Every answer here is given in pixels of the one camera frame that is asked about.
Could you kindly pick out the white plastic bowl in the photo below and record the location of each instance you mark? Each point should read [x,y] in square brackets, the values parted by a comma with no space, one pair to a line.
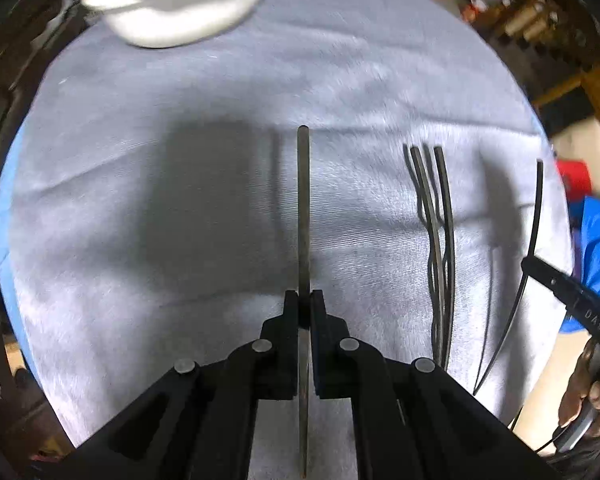
[180,5]

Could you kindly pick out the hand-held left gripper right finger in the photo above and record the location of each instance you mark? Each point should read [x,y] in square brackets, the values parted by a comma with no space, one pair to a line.
[330,340]

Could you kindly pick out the grey felt tablecloth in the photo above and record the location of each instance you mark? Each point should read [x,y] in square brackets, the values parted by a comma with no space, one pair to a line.
[180,185]

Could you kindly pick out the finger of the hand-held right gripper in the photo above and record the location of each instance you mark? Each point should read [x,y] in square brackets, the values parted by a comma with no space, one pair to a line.
[547,280]

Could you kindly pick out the thin metal rod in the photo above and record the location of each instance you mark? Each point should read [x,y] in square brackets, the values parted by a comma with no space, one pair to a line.
[304,210]

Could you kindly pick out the blue under cloth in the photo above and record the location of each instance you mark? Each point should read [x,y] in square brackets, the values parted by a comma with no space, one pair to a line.
[7,220]

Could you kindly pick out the person's right hand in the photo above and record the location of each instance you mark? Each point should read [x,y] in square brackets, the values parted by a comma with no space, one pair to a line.
[580,390]

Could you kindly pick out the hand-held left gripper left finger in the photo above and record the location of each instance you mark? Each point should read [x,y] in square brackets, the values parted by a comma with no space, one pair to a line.
[280,340]

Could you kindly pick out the red plastic child chair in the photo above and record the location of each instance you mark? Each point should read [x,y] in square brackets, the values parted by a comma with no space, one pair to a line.
[572,180]

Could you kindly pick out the wooden stair railing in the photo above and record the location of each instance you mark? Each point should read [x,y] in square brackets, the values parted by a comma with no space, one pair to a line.
[545,15]

